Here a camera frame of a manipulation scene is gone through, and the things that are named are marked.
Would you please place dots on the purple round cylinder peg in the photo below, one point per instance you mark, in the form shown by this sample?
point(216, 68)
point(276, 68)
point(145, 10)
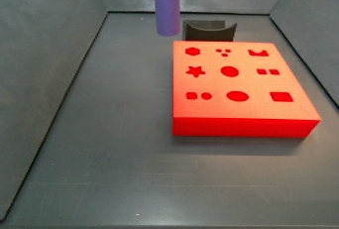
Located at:
point(168, 11)

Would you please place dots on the red shape sorter block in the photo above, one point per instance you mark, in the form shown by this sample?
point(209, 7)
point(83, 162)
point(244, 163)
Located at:
point(234, 89)

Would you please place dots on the dark grey curved holder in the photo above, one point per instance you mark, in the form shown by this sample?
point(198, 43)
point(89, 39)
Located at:
point(209, 31)

